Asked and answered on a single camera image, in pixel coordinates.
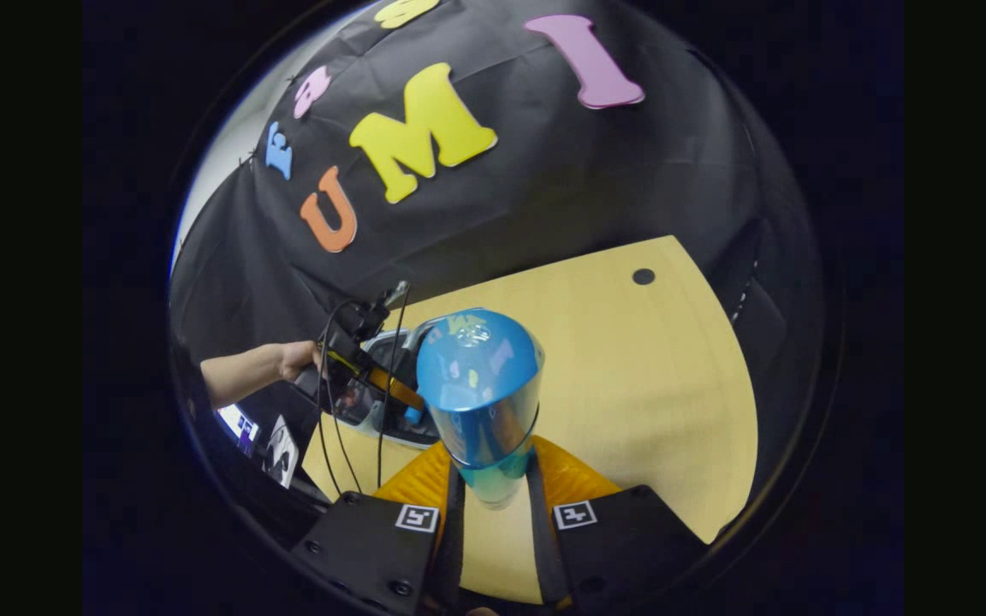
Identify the black cable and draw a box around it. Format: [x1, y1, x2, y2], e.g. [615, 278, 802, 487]
[376, 287, 413, 490]
[316, 298, 365, 497]

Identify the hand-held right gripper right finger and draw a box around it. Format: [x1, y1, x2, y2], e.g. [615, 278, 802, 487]
[527, 436, 708, 610]

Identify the white black device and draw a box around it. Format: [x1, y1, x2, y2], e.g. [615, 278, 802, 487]
[264, 415, 299, 489]

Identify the bright computer screen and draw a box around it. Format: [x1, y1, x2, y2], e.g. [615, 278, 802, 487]
[217, 404, 261, 459]

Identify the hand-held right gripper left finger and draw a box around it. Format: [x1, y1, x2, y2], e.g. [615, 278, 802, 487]
[292, 442, 466, 616]

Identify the blue teal cone bottle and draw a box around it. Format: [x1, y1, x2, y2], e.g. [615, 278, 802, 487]
[415, 308, 545, 512]

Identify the black backdrop cloth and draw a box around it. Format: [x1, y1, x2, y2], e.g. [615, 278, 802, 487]
[169, 0, 828, 514]

